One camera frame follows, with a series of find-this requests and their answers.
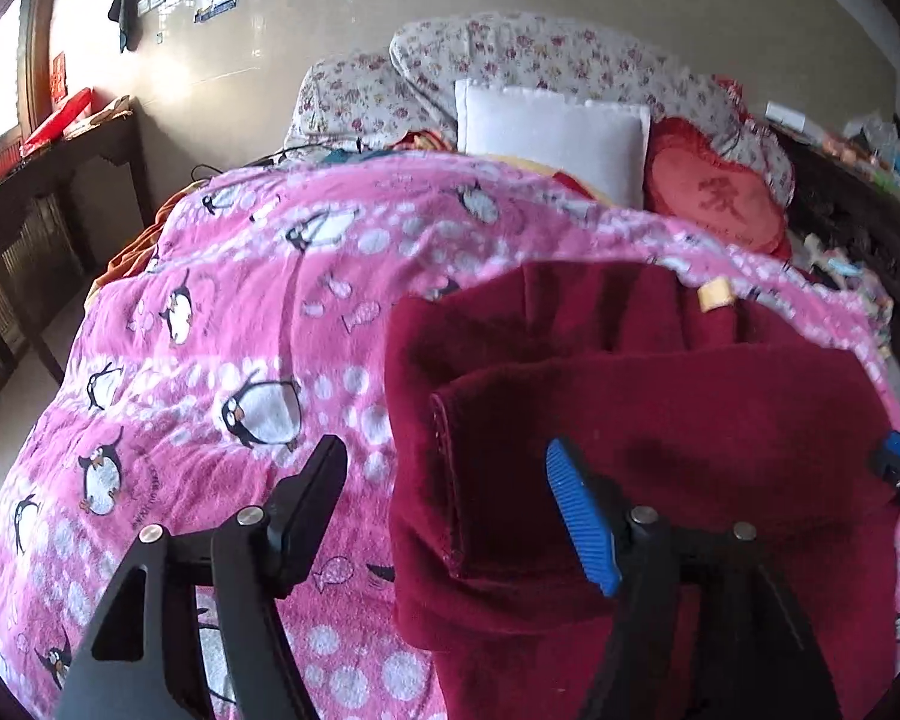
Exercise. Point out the red box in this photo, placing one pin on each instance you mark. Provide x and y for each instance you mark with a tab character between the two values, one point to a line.
56	120

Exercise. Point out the red heart-shaped cushion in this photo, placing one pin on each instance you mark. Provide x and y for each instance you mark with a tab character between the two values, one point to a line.
712	191

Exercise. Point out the floral quilt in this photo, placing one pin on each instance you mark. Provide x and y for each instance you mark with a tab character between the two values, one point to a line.
495	67

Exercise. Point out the pink penguin print blanket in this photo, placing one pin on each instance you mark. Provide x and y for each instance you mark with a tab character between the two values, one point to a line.
217	360

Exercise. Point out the dark hanging cloth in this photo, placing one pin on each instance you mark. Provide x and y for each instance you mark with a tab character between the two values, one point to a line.
125	4

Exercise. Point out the orange bed sheet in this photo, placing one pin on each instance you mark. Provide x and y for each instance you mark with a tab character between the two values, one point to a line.
124	255

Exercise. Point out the dark red fleece garment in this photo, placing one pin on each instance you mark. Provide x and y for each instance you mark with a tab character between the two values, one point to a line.
667	420

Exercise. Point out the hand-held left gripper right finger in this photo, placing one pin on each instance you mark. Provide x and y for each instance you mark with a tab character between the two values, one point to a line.
581	514

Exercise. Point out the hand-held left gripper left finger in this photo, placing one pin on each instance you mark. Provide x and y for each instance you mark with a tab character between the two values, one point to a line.
309	499

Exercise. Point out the dark wooden side table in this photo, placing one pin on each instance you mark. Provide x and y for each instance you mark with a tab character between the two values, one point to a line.
41	187

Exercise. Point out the dark wooden cluttered cabinet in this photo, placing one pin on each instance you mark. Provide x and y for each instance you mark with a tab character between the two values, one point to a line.
862	187

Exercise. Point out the white pillow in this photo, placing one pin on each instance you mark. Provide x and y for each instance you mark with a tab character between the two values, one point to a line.
551	139

